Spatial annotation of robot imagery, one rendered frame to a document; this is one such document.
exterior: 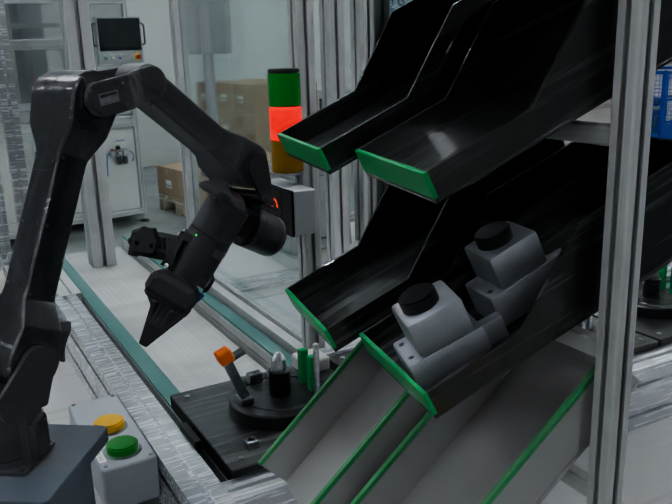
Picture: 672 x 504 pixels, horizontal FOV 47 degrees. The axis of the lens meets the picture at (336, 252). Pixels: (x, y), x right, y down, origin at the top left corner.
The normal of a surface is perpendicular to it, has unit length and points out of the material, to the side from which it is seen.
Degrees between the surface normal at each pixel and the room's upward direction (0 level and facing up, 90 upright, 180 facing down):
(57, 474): 0
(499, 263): 90
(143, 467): 90
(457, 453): 45
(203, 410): 0
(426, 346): 93
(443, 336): 93
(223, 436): 0
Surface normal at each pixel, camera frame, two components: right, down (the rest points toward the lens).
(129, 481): 0.49, 0.22
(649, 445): -0.03, -0.96
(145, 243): 0.01, 0.10
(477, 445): -0.69, -0.60
